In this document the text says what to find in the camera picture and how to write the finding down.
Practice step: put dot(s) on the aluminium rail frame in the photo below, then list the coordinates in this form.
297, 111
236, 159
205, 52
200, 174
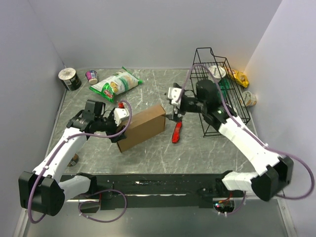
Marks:
254, 219

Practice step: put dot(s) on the yellow white yogurt cup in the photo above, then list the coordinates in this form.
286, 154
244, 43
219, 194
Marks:
248, 99

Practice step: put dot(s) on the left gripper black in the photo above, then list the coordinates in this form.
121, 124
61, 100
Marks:
111, 115

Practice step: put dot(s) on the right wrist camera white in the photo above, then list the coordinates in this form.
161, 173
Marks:
174, 96

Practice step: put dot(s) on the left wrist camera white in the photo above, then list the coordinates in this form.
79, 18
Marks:
120, 113

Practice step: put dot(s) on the green lidded container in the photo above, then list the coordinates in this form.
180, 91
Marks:
225, 86

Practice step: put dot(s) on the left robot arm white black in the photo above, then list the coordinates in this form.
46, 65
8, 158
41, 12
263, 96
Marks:
42, 190

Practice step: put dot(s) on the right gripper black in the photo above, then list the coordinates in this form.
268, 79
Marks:
180, 111

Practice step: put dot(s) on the white yogurt cup in rack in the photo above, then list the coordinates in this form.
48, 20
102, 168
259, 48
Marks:
217, 73

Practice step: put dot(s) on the green white chips bag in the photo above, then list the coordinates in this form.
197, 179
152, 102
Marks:
116, 84

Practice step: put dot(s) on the brown cardboard express box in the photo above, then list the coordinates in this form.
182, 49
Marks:
144, 125

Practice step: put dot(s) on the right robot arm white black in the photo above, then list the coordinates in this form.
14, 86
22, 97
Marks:
272, 172

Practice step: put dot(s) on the yellow chips bag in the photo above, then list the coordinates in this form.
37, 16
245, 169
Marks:
239, 77

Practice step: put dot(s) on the purple small yogurt cup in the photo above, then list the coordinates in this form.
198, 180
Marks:
91, 76

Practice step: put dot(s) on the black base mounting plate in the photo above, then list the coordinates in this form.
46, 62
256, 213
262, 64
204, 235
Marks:
158, 190

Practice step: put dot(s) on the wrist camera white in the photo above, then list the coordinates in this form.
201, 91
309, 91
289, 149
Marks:
120, 113
174, 96

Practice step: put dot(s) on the black can white lid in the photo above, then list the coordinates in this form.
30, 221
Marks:
70, 79

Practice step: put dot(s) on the metal tin can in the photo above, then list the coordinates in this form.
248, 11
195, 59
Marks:
73, 161

